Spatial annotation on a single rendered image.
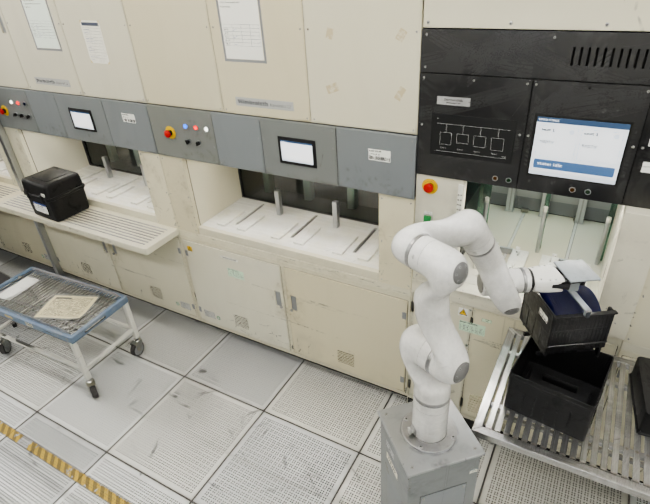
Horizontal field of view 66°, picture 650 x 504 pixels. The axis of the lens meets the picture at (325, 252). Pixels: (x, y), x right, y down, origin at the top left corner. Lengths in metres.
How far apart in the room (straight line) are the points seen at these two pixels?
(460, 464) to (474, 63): 1.37
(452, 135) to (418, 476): 1.22
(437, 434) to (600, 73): 1.27
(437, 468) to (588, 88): 1.32
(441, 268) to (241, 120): 1.47
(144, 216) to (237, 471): 1.63
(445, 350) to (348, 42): 1.22
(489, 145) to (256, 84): 1.05
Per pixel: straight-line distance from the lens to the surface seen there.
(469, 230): 1.38
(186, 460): 2.89
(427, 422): 1.77
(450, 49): 1.94
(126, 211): 3.47
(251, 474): 2.75
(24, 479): 3.19
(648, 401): 2.06
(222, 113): 2.54
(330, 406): 2.95
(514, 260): 2.52
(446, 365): 1.53
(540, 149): 1.96
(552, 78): 1.89
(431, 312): 1.42
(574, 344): 1.89
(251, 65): 2.36
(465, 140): 2.00
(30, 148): 4.10
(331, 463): 2.73
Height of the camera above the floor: 2.24
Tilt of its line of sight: 32 degrees down
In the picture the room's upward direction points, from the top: 4 degrees counter-clockwise
